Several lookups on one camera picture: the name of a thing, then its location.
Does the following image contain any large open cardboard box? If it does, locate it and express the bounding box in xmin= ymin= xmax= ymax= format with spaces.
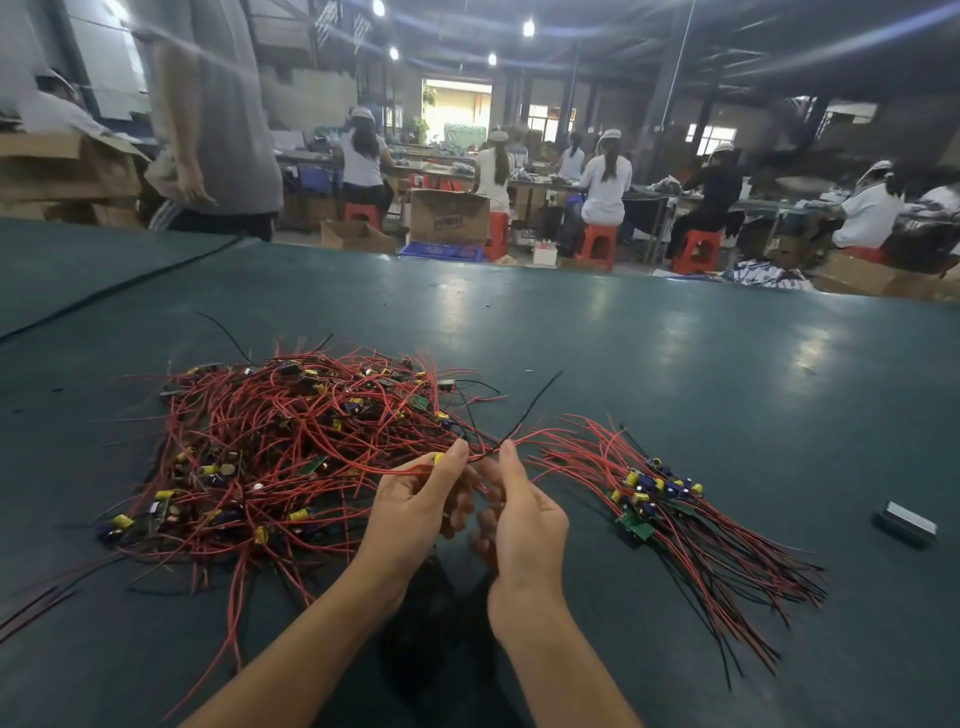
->
xmin=0 ymin=130 xmax=152 ymax=201

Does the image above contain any sorted bundle of wired boards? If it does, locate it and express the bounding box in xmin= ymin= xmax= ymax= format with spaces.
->
xmin=517 ymin=412 xmax=827 ymax=684

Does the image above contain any blue plastic crate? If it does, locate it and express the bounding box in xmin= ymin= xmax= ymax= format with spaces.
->
xmin=400 ymin=241 xmax=488 ymax=263

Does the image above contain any red wire with yellow connector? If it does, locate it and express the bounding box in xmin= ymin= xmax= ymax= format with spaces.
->
xmin=427 ymin=370 xmax=567 ymax=474

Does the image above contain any small black grey block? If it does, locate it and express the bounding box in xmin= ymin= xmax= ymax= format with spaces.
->
xmin=876 ymin=501 xmax=939 ymax=549

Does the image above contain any person's left hand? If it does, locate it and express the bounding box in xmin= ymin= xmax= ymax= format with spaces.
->
xmin=348 ymin=438 xmax=473 ymax=602

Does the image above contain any pile of red-wired boards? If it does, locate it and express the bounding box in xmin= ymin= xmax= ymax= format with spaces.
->
xmin=0 ymin=342 xmax=519 ymax=714

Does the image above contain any person's right hand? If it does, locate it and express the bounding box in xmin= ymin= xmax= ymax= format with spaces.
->
xmin=474 ymin=438 xmax=572 ymax=639

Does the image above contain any person's left forearm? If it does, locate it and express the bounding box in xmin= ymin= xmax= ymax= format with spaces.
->
xmin=180 ymin=570 xmax=407 ymax=728

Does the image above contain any heap of black white items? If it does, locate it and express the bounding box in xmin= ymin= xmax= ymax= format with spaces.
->
xmin=727 ymin=261 xmax=813 ymax=291

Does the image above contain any dark green table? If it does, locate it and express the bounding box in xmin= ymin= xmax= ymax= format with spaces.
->
xmin=0 ymin=217 xmax=960 ymax=728

